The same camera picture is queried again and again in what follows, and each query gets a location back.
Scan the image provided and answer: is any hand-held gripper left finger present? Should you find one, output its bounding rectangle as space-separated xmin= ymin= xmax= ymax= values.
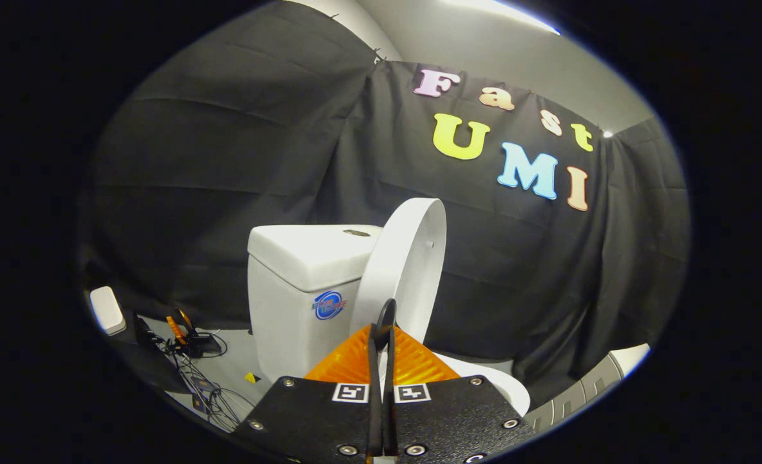
xmin=236 ymin=322 xmax=381 ymax=462

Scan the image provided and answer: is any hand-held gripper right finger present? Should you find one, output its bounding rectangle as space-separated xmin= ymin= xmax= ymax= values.
xmin=381 ymin=322 xmax=536 ymax=462

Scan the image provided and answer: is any black lid lift handle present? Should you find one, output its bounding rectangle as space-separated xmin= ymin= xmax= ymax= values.
xmin=368 ymin=298 xmax=398 ymax=394

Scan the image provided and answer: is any white toilet lid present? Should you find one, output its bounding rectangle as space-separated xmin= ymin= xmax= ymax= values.
xmin=350 ymin=198 xmax=448 ymax=345

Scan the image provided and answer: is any white drawer cabinet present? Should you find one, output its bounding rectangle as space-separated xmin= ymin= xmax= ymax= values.
xmin=522 ymin=343 xmax=651 ymax=432

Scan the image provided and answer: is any small white device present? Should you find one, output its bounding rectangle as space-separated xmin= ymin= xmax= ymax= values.
xmin=90 ymin=285 xmax=127 ymax=336

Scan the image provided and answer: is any black backdrop cloth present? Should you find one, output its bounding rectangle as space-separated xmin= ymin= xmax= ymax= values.
xmin=81 ymin=3 xmax=691 ymax=407

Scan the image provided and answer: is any tangle of thin cables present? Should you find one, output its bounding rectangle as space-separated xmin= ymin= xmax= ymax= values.
xmin=162 ymin=335 xmax=257 ymax=432

